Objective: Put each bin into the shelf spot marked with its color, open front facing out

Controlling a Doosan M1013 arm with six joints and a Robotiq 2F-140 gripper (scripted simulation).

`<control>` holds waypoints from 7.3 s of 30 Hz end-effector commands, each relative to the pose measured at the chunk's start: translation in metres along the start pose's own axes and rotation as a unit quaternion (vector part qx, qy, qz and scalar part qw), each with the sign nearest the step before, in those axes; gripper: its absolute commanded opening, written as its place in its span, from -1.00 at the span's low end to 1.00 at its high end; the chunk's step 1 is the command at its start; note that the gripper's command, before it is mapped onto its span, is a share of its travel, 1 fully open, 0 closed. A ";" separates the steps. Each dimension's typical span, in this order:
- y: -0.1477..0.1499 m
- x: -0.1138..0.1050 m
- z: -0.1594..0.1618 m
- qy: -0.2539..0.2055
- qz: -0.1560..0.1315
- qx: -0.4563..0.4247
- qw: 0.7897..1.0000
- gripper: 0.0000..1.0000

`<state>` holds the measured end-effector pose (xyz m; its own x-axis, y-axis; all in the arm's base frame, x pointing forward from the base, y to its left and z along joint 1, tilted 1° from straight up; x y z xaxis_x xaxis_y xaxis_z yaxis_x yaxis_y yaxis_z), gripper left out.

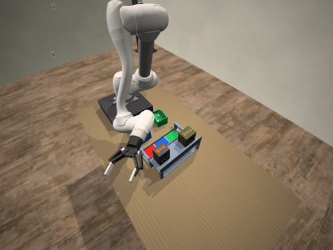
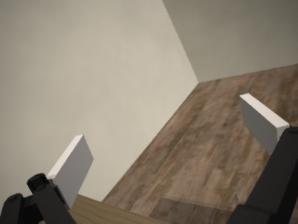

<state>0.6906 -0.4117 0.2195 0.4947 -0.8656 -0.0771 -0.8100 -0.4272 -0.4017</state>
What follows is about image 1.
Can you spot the blue bin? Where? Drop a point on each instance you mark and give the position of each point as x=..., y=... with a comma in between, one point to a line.
x=148, y=137

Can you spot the green bin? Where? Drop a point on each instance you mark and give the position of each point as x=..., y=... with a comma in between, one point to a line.
x=162, y=120

